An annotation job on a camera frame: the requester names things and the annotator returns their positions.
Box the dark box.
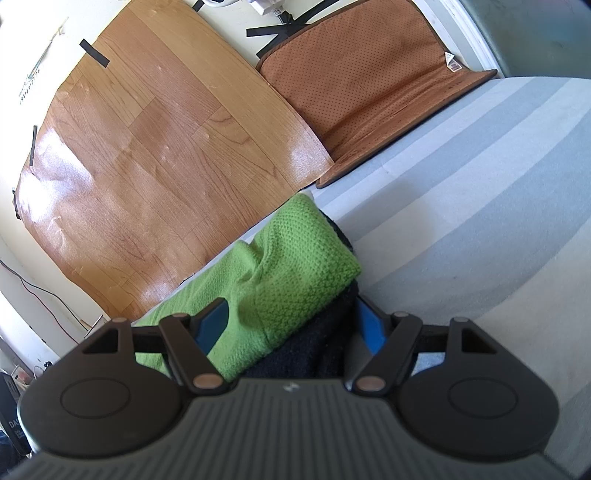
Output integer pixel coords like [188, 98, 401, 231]
[0, 369, 35, 457]

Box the brown perforated cushion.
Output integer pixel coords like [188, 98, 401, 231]
[255, 0, 499, 189]

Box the navy knit sweater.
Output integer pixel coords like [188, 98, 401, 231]
[242, 210, 368, 380]

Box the thin black cable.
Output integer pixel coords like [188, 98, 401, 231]
[0, 258, 88, 342]

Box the green knit garment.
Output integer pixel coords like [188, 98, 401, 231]
[134, 193, 362, 383]

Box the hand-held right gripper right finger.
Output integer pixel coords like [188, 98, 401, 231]
[344, 298, 498, 397]

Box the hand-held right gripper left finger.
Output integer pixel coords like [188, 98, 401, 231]
[82, 298, 236, 395]

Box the white printed wall sheet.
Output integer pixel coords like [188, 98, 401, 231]
[17, 28, 65, 106]

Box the wood pattern vinyl sheet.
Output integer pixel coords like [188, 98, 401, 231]
[13, 0, 334, 321]

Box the white framed glass window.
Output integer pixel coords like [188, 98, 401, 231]
[450, 0, 591, 79]

